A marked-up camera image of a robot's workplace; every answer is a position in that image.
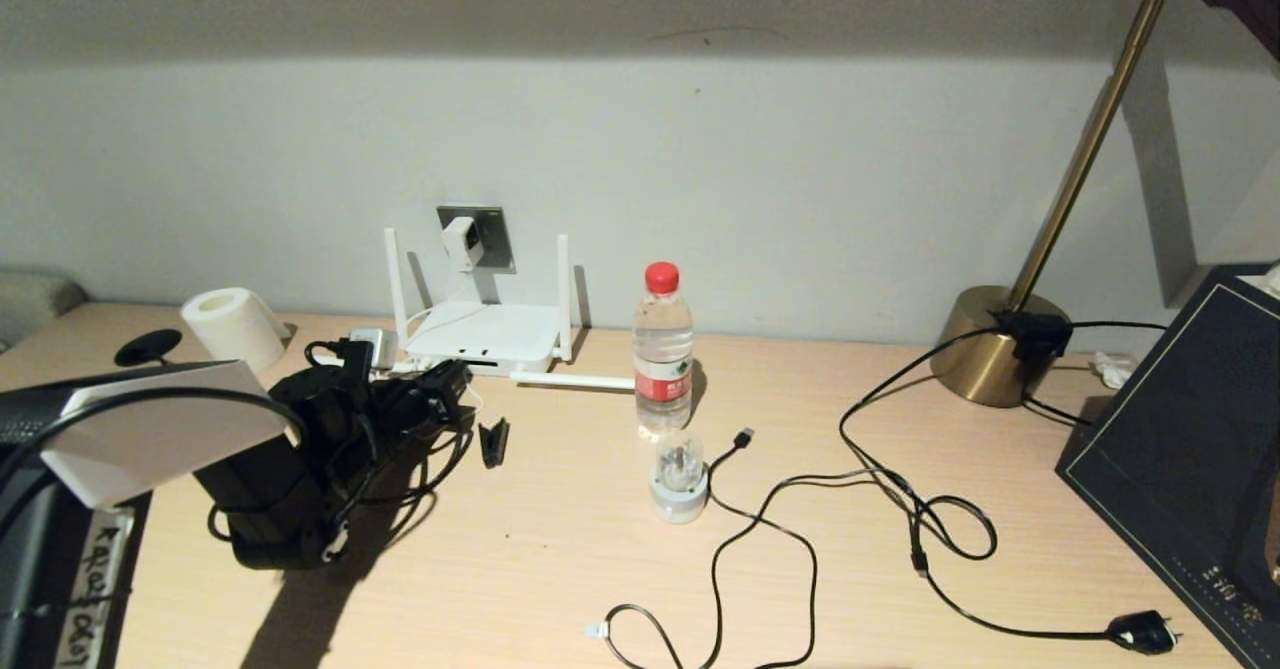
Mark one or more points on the black box on lamp base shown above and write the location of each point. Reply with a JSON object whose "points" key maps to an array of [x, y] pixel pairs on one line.
{"points": [[1033, 334]]}

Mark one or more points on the gold desk lamp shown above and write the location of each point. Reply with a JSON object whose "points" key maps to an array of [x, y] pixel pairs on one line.
{"points": [[985, 359]]}

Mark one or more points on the clear dome grey base gadget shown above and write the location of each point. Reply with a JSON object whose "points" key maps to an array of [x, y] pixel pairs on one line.
{"points": [[679, 492]]}

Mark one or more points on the white charger plug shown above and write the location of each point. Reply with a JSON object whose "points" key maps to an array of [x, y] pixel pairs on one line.
{"points": [[372, 347]]}

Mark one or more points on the grey cushion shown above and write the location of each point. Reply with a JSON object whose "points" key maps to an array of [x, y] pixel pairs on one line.
{"points": [[35, 299]]}

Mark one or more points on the white tape roll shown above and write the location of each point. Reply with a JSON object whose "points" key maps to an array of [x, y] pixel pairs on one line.
{"points": [[237, 334]]}

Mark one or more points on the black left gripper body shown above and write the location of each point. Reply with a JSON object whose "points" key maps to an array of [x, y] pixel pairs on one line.
{"points": [[410, 414]]}

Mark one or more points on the red capped water bottle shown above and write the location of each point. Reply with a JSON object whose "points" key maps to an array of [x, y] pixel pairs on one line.
{"points": [[663, 349]]}

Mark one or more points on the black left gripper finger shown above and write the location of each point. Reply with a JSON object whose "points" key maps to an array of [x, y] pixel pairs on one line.
{"points": [[452, 377]]}

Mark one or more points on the black oval pad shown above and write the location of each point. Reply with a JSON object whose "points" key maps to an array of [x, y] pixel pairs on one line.
{"points": [[148, 346]]}

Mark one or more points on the small black clip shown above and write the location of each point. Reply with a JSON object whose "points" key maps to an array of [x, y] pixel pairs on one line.
{"points": [[493, 442]]}

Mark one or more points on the grey wall socket plate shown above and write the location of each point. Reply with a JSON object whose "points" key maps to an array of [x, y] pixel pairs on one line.
{"points": [[498, 235]]}

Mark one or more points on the white power adapter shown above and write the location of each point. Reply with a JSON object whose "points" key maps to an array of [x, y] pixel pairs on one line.
{"points": [[462, 242]]}

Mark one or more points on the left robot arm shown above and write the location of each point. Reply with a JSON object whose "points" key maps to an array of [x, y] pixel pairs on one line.
{"points": [[150, 439]]}

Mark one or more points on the white router with antennas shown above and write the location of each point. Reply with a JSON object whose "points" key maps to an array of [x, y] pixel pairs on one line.
{"points": [[487, 334]]}

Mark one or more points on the crumpled white tissue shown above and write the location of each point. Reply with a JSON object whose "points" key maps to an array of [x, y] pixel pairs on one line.
{"points": [[1112, 369]]}

